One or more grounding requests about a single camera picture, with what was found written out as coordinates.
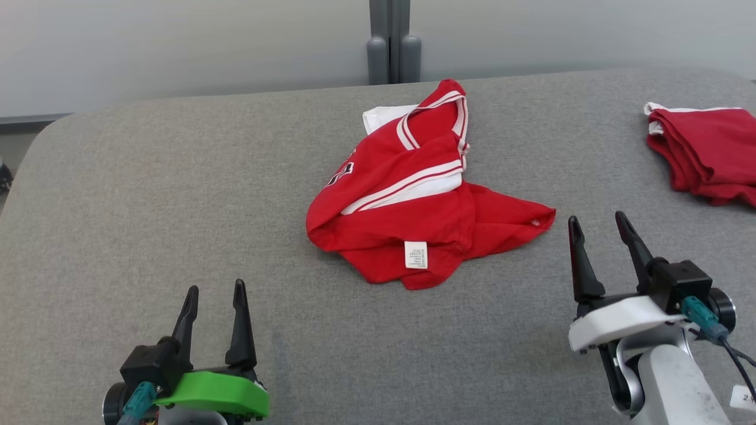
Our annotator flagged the grey partition post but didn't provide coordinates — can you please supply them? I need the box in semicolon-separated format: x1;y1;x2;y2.
366;0;422;85

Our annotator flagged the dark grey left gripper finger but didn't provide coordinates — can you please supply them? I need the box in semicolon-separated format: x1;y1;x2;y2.
224;279;258;370
171;286;200;370

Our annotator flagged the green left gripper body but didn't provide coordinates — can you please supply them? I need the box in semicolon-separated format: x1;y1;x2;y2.
155;367;271;421

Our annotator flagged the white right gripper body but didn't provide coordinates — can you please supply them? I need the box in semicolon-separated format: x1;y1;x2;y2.
568;292;686;354

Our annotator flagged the white cable label tag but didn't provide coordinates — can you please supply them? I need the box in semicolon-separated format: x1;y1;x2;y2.
729;385;756;413

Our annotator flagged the plain red white-trimmed garment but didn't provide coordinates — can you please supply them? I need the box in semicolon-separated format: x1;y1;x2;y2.
643;102;756;207

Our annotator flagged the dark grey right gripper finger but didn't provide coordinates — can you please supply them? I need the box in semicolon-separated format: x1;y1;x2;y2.
615;211;656;293
568;215;606;303

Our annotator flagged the red jersey with lettering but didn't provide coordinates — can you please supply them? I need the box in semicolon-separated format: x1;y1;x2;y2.
305;79;557;291

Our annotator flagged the right arm cable teal plug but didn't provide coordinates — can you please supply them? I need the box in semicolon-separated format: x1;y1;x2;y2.
680;297;756;405

